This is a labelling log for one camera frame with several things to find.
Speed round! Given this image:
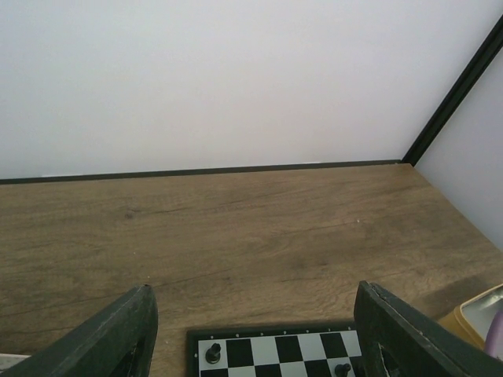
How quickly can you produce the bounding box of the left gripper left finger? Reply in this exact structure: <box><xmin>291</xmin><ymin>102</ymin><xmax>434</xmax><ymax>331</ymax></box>
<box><xmin>1</xmin><ymin>284</ymin><xmax>158</xmax><ymax>376</ymax></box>

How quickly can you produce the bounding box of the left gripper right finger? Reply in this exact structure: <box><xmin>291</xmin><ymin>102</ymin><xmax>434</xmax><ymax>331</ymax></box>
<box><xmin>354</xmin><ymin>280</ymin><xmax>502</xmax><ymax>376</ymax></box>

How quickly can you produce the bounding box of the black chess piece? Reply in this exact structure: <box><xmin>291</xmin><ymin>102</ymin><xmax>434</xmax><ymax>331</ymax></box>
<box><xmin>334</xmin><ymin>364</ymin><xmax>352</xmax><ymax>377</ymax></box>

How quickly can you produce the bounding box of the black white chess board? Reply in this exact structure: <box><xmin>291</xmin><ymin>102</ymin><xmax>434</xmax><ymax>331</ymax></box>
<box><xmin>185</xmin><ymin>320</ymin><xmax>365</xmax><ymax>376</ymax></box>

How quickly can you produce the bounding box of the black chess pawn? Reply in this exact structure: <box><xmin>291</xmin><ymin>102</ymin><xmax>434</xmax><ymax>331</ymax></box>
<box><xmin>205</xmin><ymin>342</ymin><xmax>222</xmax><ymax>364</ymax></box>

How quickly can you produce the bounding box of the yellow metal tin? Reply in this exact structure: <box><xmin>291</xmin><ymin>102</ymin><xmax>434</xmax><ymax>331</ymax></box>
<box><xmin>439</xmin><ymin>284</ymin><xmax>502</xmax><ymax>360</ymax></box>

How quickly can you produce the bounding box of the black enclosure frame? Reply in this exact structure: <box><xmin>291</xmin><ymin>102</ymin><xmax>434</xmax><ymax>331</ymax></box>
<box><xmin>1</xmin><ymin>20</ymin><xmax>502</xmax><ymax>185</ymax></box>

